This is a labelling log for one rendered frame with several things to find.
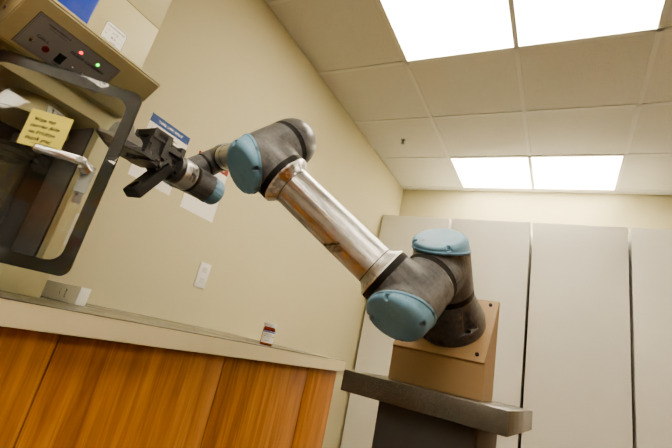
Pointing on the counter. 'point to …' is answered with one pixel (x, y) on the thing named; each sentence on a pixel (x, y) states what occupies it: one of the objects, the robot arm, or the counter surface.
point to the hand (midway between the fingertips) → (101, 135)
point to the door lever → (65, 157)
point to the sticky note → (45, 129)
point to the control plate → (61, 40)
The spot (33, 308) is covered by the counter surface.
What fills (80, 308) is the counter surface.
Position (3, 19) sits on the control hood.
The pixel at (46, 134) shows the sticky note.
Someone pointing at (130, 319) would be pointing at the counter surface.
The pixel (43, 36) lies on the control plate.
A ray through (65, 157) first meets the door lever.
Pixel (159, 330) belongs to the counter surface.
